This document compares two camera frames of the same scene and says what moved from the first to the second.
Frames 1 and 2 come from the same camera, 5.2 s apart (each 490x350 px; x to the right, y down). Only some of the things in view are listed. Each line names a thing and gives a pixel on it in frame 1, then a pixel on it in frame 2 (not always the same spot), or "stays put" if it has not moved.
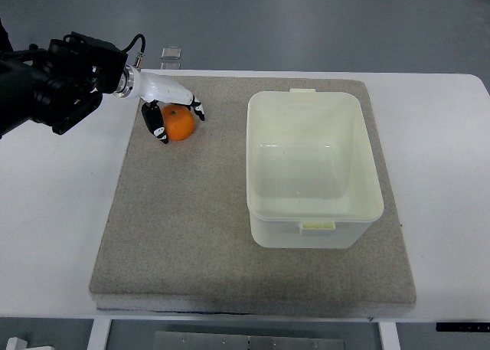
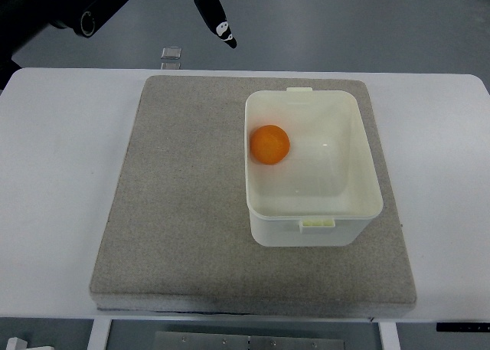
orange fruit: x=178 y=121 → x=269 y=144
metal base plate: x=197 y=341 stays put
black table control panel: x=462 y=326 stays put
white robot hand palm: x=158 y=89 → x=211 y=9
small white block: x=16 y=343 stays put
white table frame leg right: x=389 y=335 stays put
